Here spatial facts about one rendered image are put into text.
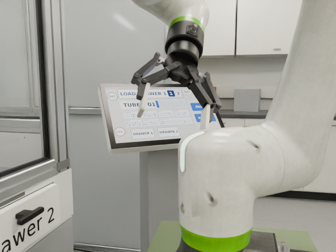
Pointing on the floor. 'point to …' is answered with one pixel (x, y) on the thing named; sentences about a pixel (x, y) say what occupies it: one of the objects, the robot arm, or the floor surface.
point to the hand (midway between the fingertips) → (173, 120)
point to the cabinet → (56, 239)
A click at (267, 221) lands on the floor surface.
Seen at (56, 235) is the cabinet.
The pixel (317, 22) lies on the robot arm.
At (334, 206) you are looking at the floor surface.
